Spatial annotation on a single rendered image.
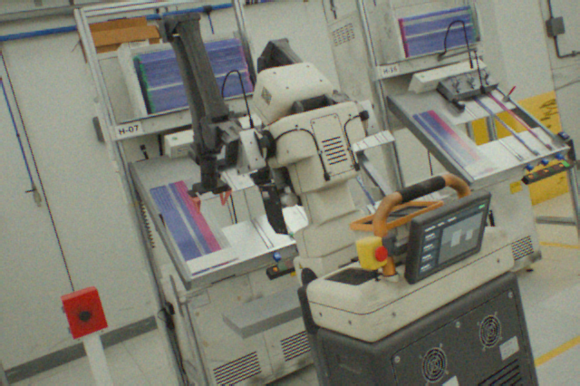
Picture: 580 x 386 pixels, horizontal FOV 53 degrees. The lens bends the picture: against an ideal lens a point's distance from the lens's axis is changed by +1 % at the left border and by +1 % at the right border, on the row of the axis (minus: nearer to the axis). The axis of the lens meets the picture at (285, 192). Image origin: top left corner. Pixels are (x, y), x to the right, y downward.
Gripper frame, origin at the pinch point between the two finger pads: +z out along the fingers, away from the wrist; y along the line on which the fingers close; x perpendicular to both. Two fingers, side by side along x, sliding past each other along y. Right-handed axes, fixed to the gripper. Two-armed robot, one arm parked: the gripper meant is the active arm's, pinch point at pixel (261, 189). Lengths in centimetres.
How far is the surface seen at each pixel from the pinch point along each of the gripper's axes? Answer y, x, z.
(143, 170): 44, -31, 0
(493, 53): -285, -122, 61
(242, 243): 20.7, 24.0, 0.6
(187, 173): 26.5, -22.2, 0.5
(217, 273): 36.3, 33.8, 0.4
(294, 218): -6.1, 20.6, 0.6
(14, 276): 112, -105, 138
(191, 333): 52, 46, 15
